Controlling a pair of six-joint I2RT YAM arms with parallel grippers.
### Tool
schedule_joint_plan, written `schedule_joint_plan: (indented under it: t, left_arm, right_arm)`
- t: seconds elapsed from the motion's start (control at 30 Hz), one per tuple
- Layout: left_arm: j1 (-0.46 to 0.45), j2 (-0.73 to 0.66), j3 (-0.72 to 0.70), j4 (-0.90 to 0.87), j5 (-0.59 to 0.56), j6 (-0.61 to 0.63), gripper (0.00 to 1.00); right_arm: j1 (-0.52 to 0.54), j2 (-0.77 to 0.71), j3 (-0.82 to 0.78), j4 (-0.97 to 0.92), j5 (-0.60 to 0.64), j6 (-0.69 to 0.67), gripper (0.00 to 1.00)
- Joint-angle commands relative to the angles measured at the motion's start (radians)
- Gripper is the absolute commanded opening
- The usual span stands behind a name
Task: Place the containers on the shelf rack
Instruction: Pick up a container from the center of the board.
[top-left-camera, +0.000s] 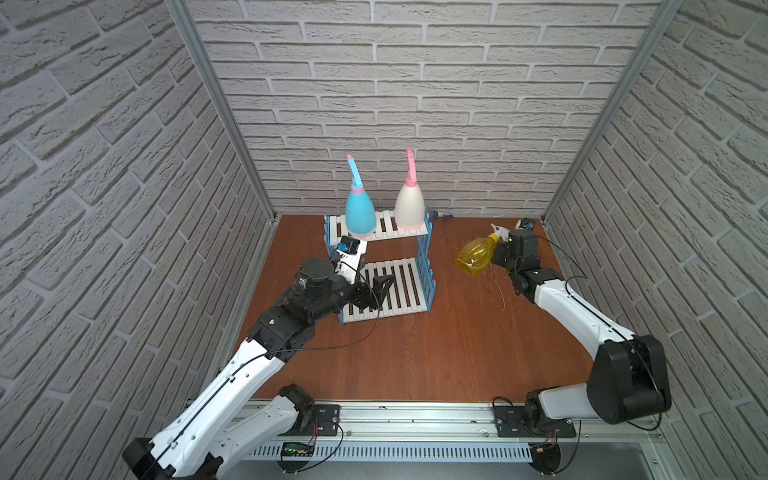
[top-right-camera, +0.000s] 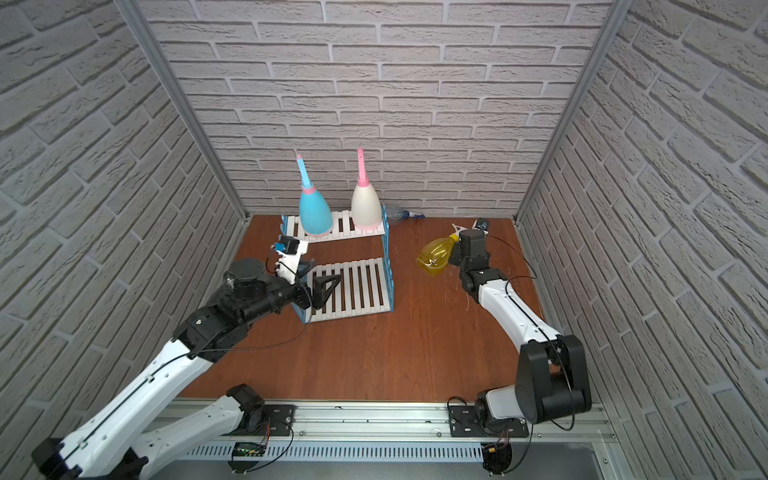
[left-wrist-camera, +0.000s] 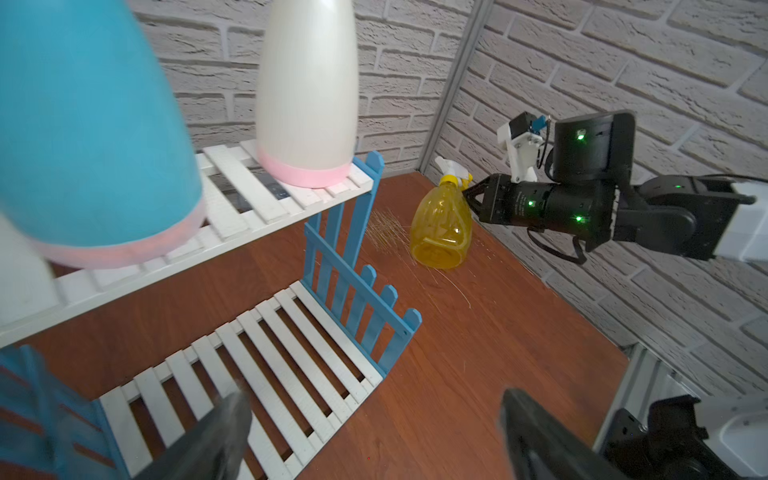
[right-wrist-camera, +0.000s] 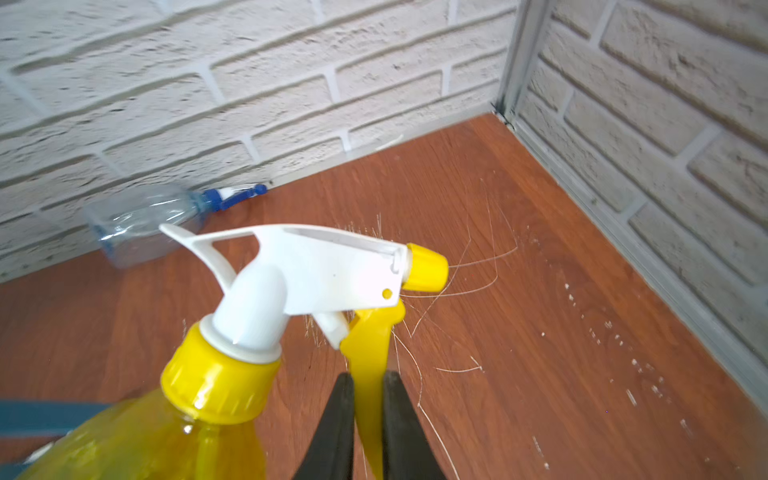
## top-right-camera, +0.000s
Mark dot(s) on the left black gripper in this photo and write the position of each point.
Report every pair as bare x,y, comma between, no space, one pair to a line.
310,292

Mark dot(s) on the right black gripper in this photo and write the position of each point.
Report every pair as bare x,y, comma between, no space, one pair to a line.
459,252

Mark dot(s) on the yellow transparent spray bottle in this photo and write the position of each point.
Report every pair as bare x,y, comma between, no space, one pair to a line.
434,257

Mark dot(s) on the blue pink spray bottle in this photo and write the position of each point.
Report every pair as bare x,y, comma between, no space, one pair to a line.
314,212

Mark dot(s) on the clear blue spray bottle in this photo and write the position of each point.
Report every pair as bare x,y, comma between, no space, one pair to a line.
397,214

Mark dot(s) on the white pink spray bottle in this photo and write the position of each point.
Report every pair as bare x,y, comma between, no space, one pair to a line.
365,204

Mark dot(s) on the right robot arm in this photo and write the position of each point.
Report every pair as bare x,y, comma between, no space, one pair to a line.
552,380

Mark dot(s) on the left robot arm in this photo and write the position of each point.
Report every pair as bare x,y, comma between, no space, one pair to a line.
116,444

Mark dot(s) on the blue white slatted shelf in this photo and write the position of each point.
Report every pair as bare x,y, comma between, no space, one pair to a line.
367,285

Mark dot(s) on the green circuit board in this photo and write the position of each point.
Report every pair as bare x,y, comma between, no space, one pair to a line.
248,448

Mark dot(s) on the black round connector box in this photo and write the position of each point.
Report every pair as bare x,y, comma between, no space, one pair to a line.
496,458

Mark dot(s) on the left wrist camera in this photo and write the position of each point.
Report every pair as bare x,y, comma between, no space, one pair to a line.
289,250

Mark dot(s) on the aluminium mounting rail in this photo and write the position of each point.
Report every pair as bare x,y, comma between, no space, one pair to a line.
422,421

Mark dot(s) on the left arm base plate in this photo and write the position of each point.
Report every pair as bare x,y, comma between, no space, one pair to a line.
272,419

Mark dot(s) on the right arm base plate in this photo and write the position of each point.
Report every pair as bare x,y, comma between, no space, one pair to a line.
467,421

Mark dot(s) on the white vented cable duct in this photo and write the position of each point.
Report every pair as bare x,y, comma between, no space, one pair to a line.
316,451

